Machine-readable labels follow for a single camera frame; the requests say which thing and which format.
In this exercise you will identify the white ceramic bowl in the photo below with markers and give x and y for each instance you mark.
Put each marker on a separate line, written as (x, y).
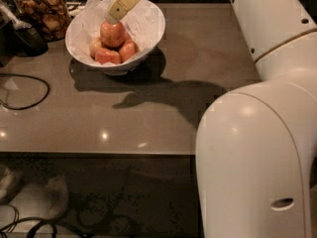
(148, 33)

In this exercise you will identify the glass jar of chips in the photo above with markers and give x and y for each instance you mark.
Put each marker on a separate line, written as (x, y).
(50, 16)

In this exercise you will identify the white paper bowl liner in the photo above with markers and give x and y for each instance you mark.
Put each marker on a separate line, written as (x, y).
(142, 20)

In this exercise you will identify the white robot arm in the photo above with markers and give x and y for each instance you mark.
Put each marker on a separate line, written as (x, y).
(255, 145)

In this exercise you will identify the red apple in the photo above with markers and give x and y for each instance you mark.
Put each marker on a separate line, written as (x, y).
(103, 55)
(128, 49)
(112, 35)

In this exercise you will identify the left pale apple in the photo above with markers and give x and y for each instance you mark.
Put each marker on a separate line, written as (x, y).
(96, 47)

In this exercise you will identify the black appliance with scoop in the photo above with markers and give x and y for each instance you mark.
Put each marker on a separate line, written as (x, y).
(18, 38)

